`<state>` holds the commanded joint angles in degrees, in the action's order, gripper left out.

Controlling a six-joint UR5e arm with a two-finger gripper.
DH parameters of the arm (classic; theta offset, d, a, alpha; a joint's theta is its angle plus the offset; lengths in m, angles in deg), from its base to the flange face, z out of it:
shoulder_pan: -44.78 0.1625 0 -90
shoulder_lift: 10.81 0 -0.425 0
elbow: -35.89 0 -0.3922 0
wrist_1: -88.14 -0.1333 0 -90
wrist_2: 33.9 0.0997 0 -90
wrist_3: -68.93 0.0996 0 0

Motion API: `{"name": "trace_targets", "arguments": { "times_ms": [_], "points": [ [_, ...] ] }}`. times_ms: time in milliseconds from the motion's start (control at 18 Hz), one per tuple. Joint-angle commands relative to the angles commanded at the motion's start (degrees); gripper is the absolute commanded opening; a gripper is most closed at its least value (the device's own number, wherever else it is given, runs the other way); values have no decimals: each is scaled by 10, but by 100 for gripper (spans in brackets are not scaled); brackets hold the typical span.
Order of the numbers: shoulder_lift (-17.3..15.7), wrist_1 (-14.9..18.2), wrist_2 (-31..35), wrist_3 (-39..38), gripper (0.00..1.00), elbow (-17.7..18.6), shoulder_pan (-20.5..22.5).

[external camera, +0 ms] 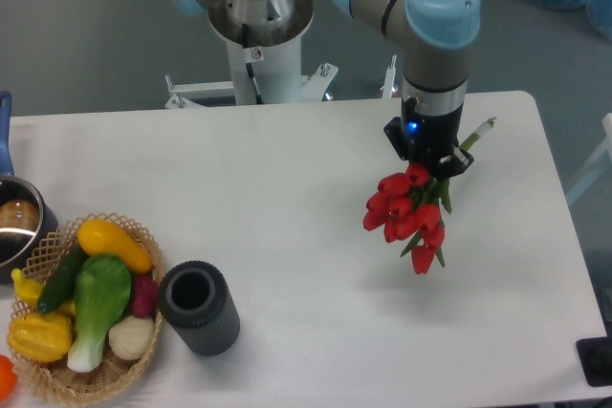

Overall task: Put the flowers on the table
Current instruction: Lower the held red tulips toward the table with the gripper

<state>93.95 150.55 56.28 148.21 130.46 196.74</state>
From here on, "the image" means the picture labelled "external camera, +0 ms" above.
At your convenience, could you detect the white frame at right edge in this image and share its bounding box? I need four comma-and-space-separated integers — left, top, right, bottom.
565, 113, 611, 206

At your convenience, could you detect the yellow bell pepper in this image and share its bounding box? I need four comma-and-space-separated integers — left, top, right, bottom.
7, 312, 73, 363

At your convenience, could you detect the orange pepper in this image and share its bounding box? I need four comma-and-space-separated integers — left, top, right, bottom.
0, 354, 17, 401

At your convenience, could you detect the black device at table edge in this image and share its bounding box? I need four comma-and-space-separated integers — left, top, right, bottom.
576, 336, 611, 387

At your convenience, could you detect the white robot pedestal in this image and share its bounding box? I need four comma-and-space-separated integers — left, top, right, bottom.
165, 0, 339, 108

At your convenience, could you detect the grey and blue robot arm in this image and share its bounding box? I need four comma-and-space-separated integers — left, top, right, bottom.
171, 0, 481, 180

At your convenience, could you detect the green cucumber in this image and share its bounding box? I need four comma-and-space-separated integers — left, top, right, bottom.
36, 243, 89, 314

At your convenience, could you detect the red radish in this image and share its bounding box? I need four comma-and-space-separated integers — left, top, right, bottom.
128, 274, 159, 317

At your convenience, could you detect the dark grey ribbed vase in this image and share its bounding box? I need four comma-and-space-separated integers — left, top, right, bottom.
158, 260, 241, 356

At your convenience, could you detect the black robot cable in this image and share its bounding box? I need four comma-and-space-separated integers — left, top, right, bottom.
240, 23, 264, 105

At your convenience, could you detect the woven wicker basket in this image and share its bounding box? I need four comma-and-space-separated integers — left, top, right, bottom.
10, 213, 164, 407

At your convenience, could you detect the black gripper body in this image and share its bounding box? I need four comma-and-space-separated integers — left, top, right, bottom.
383, 97, 464, 175

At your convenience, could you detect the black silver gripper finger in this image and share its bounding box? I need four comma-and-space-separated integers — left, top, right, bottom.
432, 147, 474, 181

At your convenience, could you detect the green bok choy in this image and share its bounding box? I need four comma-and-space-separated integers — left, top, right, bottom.
67, 253, 131, 374

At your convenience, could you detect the blue handled steel pot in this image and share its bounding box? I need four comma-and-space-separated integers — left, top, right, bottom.
1, 91, 57, 284

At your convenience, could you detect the red tulip bouquet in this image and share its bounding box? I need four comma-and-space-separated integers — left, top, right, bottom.
362, 162, 452, 274

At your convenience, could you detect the white garlic bulb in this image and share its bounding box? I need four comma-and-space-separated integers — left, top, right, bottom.
108, 315, 154, 361

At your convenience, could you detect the yellow squash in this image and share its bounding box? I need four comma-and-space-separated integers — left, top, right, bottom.
76, 219, 153, 274

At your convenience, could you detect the small yellow gourd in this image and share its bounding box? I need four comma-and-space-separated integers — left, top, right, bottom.
11, 268, 76, 318

